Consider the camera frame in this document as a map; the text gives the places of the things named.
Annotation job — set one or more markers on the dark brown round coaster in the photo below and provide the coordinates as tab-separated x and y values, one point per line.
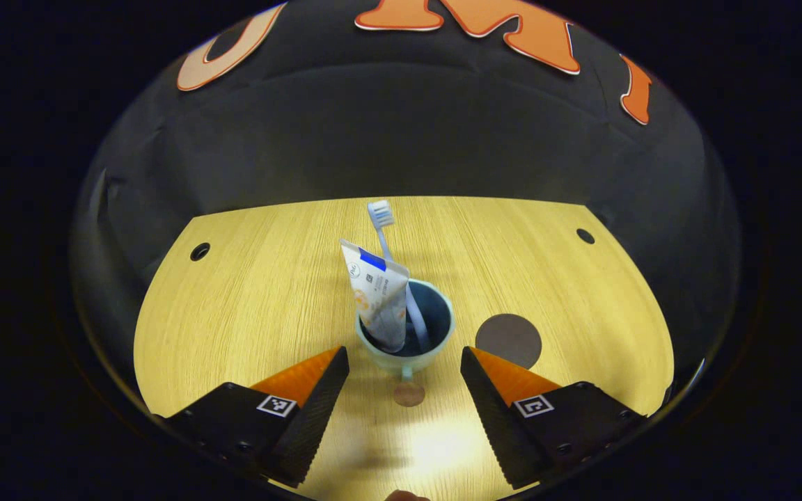
509	341

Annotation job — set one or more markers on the white toothpaste tube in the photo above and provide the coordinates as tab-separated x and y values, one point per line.
380	299

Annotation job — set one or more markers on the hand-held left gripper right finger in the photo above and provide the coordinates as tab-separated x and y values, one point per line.
491	410

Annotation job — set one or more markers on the wooden desktop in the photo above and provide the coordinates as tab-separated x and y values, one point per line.
248	313

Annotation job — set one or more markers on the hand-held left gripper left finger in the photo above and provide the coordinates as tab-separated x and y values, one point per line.
317	410

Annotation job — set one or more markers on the white toothbrush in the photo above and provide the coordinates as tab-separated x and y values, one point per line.
381	216

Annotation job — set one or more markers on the black backdrop cloth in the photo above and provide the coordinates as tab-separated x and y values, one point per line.
401	139

